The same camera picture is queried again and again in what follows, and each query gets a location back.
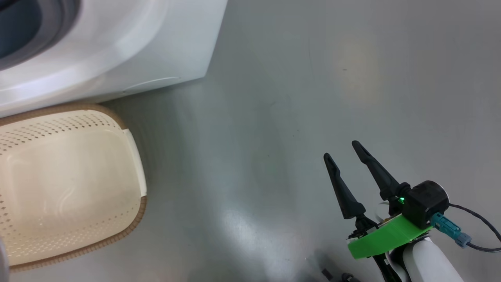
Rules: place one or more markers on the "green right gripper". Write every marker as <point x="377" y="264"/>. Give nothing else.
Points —
<point x="387" y="239"/>

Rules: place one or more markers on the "white front-load washing machine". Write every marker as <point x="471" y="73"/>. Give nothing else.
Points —
<point x="156" y="39"/>

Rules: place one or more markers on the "cream perforated laundry basket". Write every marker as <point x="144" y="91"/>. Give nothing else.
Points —
<point x="70" y="184"/>

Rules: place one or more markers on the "grey rubber door gasket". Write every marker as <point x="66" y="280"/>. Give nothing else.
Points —
<point x="58" y="23"/>

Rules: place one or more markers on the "round white filter cover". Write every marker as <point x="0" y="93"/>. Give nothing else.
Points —
<point x="152" y="84"/>

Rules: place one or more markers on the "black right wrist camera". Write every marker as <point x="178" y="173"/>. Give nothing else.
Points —
<point x="424" y="203"/>

